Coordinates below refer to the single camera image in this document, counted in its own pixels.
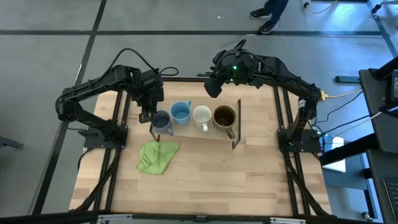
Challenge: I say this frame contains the white grey patterned mug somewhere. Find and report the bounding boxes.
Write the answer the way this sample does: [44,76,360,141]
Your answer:
[192,105,213,133]

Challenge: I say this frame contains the green microfibre cloth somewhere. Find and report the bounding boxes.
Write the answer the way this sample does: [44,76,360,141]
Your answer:
[136,140,180,176]

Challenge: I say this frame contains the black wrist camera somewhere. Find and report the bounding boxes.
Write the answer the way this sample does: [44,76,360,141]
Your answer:
[137,111,155,124]
[203,77,225,100]

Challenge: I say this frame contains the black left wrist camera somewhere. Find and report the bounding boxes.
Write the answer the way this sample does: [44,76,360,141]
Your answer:
[137,111,155,124]

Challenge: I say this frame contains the black laptop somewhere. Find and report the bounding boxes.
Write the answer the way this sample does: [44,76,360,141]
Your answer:
[382,177,398,224]

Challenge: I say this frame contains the grey blue mug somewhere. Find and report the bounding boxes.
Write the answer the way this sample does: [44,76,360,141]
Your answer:
[150,110,175,138]

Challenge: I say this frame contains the silver aluminium stand frame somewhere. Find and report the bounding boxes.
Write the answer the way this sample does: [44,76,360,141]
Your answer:
[96,213,307,224]

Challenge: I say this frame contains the light blue mug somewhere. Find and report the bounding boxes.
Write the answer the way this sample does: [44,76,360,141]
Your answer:
[169,99,193,126]

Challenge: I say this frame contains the wooden shelf with black legs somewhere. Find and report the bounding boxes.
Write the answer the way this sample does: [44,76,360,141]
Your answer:
[149,91,243,150]

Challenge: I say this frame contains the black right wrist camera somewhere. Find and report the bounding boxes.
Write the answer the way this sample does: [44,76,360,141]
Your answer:
[203,77,225,100]

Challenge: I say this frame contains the black desk foot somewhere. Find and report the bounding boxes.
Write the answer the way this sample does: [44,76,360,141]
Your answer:
[335,75,361,85]

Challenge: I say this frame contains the black desk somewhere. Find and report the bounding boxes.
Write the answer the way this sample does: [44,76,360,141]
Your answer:
[358,55,398,224]

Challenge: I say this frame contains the person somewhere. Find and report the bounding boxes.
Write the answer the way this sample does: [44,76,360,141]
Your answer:
[249,0,290,35]

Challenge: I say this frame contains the yellow power cable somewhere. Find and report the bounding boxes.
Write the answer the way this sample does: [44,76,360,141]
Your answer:
[325,88,364,99]

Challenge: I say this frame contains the brown green glazed mug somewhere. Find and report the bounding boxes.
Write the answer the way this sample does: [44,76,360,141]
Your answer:
[211,105,238,141]

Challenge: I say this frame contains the black stand foot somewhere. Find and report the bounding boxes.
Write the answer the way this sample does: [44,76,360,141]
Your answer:
[0,136,24,150]

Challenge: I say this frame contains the black table frame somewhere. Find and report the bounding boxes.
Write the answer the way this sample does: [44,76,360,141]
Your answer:
[70,70,332,218]

